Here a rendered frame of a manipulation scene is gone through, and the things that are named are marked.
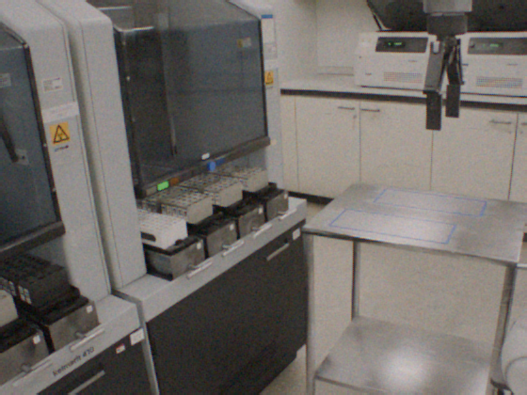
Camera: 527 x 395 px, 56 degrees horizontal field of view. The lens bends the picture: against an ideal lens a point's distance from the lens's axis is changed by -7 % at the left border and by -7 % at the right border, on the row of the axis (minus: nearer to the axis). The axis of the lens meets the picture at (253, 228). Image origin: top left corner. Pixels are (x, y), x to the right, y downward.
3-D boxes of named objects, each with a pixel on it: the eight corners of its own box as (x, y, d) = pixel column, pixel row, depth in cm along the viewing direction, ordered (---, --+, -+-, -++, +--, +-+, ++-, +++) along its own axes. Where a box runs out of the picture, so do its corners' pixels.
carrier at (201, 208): (208, 213, 167) (206, 195, 165) (213, 213, 166) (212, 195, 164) (183, 225, 159) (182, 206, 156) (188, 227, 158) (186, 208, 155)
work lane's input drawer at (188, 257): (39, 234, 183) (33, 211, 180) (69, 221, 193) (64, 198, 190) (184, 284, 142) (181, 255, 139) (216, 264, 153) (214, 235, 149)
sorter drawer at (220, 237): (71, 220, 194) (67, 197, 191) (99, 208, 204) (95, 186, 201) (220, 262, 154) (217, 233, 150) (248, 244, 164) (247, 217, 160)
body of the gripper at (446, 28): (461, 13, 89) (458, 65, 93) (472, 13, 96) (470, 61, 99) (421, 14, 94) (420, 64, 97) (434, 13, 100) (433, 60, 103)
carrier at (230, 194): (237, 197, 179) (236, 180, 176) (243, 198, 177) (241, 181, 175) (215, 209, 170) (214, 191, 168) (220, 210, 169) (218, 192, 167)
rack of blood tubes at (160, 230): (98, 233, 162) (95, 214, 160) (121, 222, 170) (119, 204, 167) (165, 253, 146) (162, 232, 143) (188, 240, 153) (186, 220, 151)
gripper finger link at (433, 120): (442, 94, 95) (441, 94, 94) (440, 130, 97) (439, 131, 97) (427, 92, 96) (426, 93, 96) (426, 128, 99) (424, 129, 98)
